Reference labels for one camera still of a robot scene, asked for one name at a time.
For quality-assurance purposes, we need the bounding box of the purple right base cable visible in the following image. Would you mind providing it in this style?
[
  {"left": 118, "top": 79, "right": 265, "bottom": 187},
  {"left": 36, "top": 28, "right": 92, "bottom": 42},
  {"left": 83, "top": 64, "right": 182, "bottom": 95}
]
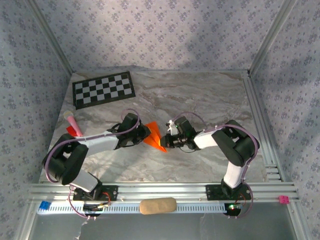
[{"left": 226, "top": 183, "right": 255, "bottom": 220}]

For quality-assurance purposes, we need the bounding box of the tan oblong pad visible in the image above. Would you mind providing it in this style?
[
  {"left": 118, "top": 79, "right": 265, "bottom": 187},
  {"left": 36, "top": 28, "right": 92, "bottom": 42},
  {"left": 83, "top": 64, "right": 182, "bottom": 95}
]
[{"left": 139, "top": 197, "right": 178, "bottom": 216}]

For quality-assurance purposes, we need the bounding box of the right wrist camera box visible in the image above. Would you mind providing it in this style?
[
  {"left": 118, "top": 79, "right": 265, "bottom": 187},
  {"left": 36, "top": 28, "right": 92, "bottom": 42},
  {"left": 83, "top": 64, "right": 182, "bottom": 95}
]
[{"left": 165, "top": 119, "right": 178, "bottom": 135}]

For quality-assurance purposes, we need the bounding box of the red block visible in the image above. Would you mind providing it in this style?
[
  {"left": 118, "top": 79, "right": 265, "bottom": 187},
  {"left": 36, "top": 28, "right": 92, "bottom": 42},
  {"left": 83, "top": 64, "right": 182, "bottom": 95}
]
[{"left": 65, "top": 126, "right": 78, "bottom": 138}]

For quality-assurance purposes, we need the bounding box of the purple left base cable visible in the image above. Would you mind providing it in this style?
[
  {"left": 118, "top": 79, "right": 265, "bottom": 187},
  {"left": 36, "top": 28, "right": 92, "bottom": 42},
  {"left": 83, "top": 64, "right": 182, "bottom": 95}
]
[{"left": 67, "top": 186, "right": 100, "bottom": 221}]

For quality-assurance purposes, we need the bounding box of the right electronics board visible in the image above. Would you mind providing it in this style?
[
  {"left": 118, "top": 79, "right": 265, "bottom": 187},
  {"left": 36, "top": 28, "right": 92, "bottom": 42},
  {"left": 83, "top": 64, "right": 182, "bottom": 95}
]
[{"left": 224, "top": 202, "right": 244, "bottom": 216}]

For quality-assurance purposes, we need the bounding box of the aluminium side rail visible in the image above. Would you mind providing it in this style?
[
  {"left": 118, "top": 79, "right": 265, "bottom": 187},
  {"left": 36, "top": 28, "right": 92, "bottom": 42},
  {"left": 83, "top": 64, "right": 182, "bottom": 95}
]
[{"left": 240, "top": 71, "right": 286, "bottom": 182}]

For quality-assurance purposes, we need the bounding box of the red base wire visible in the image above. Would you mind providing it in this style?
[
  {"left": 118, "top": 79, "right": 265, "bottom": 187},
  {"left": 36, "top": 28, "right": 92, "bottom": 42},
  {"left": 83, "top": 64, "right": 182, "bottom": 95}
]
[
  {"left": 101, "top": 191, "right": 113, "bottom": 204},
  {"left": 234, "top": 192, "right": 248, "bottom": 204}
]

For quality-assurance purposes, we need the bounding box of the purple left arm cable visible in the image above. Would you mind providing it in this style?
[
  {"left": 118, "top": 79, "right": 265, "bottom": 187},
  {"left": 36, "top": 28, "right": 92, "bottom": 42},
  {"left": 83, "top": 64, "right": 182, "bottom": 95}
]
[{"left": 42, "top": 108, "right": 141, "bottom": 185}]

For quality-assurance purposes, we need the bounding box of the red left base wire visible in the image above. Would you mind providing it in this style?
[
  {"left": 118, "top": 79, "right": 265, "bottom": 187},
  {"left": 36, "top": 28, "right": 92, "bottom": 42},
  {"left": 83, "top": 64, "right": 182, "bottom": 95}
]
[{"left": 101, "top": 191, "right": 113, "bottom": 204}]

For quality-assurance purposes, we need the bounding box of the electronics board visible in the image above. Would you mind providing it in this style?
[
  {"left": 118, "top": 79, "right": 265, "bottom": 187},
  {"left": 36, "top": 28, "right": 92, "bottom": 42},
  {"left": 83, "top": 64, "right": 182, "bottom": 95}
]
[
  {"left": 82, "top": 202, "right": 112, "bottom": 213},
  {"left": 224, "top": 202, "right": 244, "bottom": 216}
]

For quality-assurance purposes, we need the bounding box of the left electronics board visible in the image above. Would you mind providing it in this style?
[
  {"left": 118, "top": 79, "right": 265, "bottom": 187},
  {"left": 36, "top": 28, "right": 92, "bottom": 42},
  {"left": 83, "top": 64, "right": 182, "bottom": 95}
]
[{"left": 82, "top": 202, "right": 112, "bottom": 213}]

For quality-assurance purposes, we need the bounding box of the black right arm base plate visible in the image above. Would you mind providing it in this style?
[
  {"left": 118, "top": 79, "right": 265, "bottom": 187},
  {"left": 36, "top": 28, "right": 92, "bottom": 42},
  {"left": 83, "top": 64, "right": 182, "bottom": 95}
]
[{"left": 205, "top": 183, "right": 252, "bottom": 202}]

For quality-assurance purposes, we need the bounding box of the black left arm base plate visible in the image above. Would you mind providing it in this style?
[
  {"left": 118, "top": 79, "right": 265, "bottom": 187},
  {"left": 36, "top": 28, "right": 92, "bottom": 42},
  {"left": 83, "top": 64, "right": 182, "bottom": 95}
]
[{"left": 71, "top": 184, "right": 119, "bottom": 202}]

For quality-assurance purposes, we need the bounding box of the long aluminium base rail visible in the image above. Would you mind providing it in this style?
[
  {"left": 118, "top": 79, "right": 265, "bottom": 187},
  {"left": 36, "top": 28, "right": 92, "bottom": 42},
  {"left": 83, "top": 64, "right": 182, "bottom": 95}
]
[{"left": 26, "top": 181, "right": 300, "bottom": 203}]

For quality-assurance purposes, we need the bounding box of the aluminium frame post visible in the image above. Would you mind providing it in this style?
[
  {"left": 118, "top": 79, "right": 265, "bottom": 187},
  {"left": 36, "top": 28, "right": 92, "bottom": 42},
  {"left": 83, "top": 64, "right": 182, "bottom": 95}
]
[
  {"left": 248, "top": 0, "right": 300, "bottom": 75},
  {"left": 24, "top": 0, "right": 74, "bottom": 75}
]

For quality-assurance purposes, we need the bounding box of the red right base wire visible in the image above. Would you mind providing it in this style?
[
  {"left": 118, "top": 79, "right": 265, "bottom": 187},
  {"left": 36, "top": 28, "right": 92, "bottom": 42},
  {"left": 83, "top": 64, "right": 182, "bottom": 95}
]
[{"left": 234, "top": 192, "right": 248, "bottom": 204}]

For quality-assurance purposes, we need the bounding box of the black white checkerboard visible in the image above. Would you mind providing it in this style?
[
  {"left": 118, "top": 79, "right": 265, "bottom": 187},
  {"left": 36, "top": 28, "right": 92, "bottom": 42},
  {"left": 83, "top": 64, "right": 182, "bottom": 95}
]
[{"left": 72, "top": 71, "right": 137, "bottom": 111}]

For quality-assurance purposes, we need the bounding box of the white slotted cable duct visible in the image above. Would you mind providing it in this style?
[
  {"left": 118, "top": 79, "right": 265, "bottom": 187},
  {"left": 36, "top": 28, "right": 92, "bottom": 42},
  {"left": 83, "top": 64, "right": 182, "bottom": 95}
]
[{"left": 36, "top": 201, "right": 227, "bottom": 215}]

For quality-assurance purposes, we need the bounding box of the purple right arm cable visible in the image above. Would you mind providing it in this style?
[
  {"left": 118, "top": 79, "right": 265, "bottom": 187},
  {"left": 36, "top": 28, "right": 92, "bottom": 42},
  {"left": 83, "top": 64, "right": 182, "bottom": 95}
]
[{"left": 171, "top": 111, "right": 261, "bottom": 187}]

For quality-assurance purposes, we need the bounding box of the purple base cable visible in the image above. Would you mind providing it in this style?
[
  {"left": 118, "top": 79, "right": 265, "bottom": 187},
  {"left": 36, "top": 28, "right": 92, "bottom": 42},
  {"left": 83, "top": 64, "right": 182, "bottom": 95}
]
[
  {"left": 226, "top": 183, "right": 255, "bottom": 220},
  {"left": 67, "top": 186, "right": 100, "bottom": 221}
]

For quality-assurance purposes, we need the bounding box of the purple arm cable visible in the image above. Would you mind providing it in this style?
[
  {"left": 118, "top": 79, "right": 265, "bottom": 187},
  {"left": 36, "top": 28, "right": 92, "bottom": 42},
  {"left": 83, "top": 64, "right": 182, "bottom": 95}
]
[
  {"left": 42, "top": 108, "right": 141, "bottom": 185},
  {"left": 171, "top": 111, "right": 261, "bottom": 187}
]

